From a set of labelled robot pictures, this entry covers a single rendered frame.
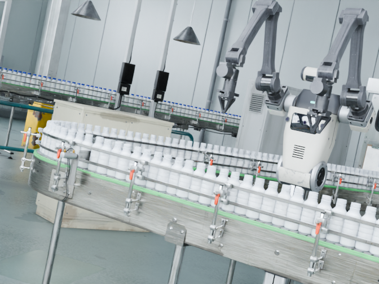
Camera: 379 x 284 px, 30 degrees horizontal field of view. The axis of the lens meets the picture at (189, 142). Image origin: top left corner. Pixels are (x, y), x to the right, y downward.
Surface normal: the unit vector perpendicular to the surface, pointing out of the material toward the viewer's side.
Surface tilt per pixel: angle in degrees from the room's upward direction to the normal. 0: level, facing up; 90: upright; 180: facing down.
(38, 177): 90
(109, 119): 90
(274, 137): 90
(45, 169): 90
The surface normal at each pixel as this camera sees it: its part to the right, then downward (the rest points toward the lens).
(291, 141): -0.55, -0.07
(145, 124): 0.61, 0.17
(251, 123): -0.77, -0.12
